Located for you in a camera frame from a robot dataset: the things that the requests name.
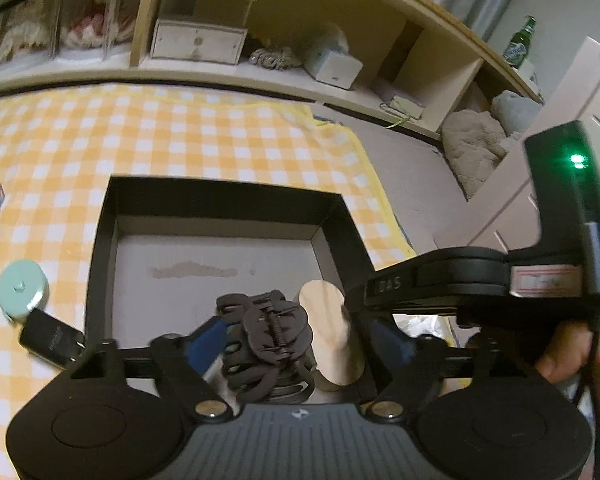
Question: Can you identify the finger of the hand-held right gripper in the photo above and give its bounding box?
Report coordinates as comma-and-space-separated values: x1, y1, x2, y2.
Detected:
343, 274, 376, 312

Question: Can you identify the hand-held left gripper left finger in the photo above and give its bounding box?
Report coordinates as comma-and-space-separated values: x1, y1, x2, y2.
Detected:
67, 312, 236, 423

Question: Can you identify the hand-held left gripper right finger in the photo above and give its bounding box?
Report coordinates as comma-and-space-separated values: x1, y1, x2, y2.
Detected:
365, 317, 536, 423

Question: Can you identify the oval wooden piece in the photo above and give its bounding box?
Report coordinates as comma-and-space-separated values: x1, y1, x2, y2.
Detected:
299, 280, 366, 391

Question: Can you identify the black hair claw clip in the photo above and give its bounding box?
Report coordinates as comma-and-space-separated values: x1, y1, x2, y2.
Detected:
215, 290, 316, 406

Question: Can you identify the black cardboard box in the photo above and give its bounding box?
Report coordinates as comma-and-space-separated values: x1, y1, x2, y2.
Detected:
82, 175, 381, 406

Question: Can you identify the black charger plug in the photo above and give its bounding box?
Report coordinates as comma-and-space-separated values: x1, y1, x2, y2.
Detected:
19, 307, 87, 367

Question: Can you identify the mint round tape measure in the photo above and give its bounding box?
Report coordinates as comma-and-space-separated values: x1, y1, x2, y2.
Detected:
0, 260, 51, 321

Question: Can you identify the person's right hand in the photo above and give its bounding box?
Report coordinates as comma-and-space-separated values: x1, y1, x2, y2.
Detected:
534, 317, 600, 387

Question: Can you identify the clear plastic wrapper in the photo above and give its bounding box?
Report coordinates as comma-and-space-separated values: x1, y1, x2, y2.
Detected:
394, 312, 457, 351

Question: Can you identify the beige fluffy cushion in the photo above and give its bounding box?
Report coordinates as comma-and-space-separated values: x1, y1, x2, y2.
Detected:
440, 110, 520, 202

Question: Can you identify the grey plush cloth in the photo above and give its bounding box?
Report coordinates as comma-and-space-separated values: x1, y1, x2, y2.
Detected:
490, 90, 543, 136

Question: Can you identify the white door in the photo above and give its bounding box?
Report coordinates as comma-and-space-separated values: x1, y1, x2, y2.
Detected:
434, 37, 600, 261

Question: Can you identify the green glass bottle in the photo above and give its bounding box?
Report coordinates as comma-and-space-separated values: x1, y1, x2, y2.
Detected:
504, 15, 537, 63

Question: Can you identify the yellow checkered mat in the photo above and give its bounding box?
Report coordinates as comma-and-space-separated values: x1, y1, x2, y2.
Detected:
0, 82, 416, 480

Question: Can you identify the pale box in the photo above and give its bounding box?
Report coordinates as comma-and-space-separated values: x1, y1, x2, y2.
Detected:
305, 22, 363, 90

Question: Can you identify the wooden shelf unit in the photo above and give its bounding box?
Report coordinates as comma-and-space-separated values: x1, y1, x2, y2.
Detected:
0, 0, 546, 142

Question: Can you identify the white small drawer box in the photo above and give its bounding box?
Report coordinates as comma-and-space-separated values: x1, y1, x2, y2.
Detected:
150, 0, 261, 66

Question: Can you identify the clear storage box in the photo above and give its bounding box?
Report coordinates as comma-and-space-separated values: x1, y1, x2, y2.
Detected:
0, 0, 61, 78
107, 0, 146, 56
55, 0, 115, 61

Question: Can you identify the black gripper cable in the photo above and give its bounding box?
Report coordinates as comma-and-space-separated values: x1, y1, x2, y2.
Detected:
572, 220, 600, 406

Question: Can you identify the rope bundle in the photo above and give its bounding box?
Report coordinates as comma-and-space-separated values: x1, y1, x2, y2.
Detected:
250, 46, 303, 70

